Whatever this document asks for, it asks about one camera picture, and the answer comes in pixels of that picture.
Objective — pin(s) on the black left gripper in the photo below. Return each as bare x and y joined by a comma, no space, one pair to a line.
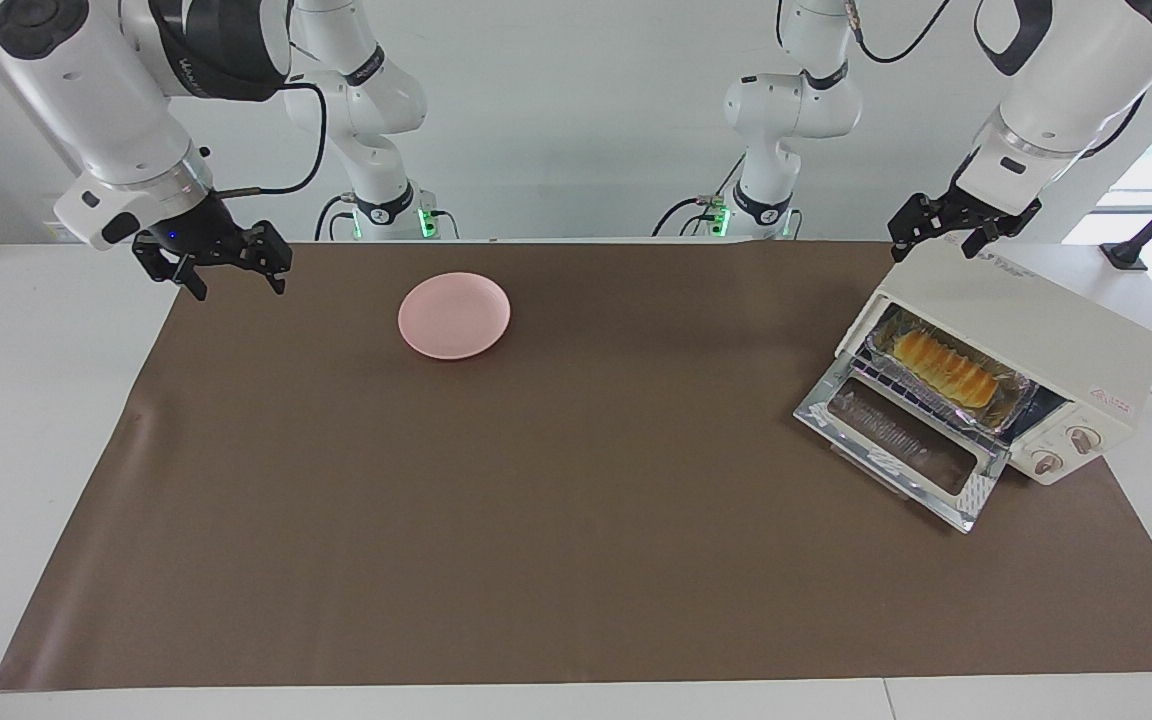
971,212

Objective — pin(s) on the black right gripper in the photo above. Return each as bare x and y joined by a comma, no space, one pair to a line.
201,230

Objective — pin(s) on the golden ridged bread loaf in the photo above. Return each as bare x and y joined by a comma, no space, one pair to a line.
941,365

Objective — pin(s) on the aluminium foil tray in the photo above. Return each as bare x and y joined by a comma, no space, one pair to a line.
1011,395

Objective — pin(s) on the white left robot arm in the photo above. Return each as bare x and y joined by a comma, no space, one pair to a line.
1066,90

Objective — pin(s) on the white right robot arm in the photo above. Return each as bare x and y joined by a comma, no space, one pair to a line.
106,110

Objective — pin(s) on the cream toaster oven body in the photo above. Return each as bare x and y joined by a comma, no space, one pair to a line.
1026,320

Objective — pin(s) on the cream oven knob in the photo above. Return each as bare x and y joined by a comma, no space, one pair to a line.
1083,438
1046,462

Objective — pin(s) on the pink round plate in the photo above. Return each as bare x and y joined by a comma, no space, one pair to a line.
454,315

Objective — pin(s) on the brown table mat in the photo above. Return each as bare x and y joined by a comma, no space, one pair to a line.
536,500

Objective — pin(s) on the glass oven door silver frame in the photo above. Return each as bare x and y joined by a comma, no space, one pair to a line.
976,495

